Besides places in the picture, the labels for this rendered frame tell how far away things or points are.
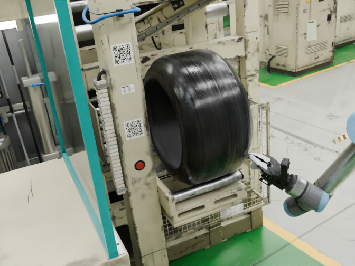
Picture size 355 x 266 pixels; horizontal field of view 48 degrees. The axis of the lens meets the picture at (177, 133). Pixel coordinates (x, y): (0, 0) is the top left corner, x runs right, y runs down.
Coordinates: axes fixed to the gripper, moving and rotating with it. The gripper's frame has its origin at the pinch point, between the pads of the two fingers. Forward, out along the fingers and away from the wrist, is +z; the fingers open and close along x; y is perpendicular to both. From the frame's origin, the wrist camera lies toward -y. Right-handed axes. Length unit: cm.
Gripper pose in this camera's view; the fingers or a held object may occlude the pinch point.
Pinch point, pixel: (252, 155)
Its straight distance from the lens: 165.2
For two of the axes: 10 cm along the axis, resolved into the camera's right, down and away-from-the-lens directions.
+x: 3.9, -6.8, 6.2
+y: -3.5, 5.1, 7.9
